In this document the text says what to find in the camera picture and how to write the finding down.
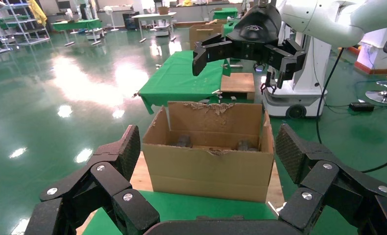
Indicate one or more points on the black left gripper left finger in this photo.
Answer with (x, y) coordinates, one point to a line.
(109, 181)

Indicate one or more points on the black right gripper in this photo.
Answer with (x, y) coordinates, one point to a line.
(253, 29)

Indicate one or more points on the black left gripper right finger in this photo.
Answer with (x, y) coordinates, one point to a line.
(323, 181)

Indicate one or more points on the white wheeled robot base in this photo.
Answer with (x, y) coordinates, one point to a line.
(95, 34)
(161, 31)

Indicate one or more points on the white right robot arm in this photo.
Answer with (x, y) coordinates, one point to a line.
(326, 19)

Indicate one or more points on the closed brown cardboard box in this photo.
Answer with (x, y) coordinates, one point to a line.
(204, 36)

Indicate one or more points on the large open cardboard carton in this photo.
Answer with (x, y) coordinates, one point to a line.
(239, 172)

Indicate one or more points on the small brown cardboard box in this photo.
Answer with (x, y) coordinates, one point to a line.
(163, 10)

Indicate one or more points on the brown wooden stand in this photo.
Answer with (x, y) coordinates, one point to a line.
(238, 83)

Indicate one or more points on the light wooden table board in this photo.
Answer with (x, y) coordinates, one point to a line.
(141, 178)

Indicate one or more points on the small green covered table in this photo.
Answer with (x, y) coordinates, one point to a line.
(225, 14)

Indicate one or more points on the white wheeled background robot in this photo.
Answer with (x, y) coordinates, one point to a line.
(311, 71)

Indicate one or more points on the green-covered side table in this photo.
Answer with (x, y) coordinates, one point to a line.
(178, 81)

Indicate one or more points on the black power adapter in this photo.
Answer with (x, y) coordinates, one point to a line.
(361, 106)

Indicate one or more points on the white table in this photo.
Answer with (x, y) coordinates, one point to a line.
(155, 15)

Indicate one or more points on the black cabinet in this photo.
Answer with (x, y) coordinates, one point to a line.
(131, 21)

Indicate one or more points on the white cabinet red base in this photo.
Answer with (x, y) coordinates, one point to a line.
(376, 49)

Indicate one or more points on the white standing fan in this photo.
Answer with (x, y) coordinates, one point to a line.
(108, 10)

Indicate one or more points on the metal shelf rack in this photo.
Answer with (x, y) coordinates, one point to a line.
(35, 41)

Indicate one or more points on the long green covered table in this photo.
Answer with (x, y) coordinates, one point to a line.
(77, 25)

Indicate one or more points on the yellow garment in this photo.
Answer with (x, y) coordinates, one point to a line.
(36, 13)

